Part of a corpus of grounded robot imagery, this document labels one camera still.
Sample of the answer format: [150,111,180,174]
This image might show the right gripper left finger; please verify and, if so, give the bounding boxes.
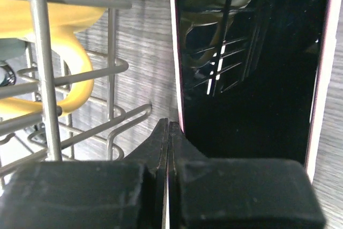
[117,118,169,228]

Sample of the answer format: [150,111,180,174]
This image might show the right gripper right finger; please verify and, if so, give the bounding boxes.
[168,122,214,228]

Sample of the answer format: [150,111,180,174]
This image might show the phone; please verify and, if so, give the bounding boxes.
[170,0,341,179]

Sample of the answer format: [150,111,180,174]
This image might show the yellow mug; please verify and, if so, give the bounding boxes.
[1,0,105,120]

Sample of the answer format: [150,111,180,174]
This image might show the grey wire dish rack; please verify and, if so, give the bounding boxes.
[1,0,152,179]

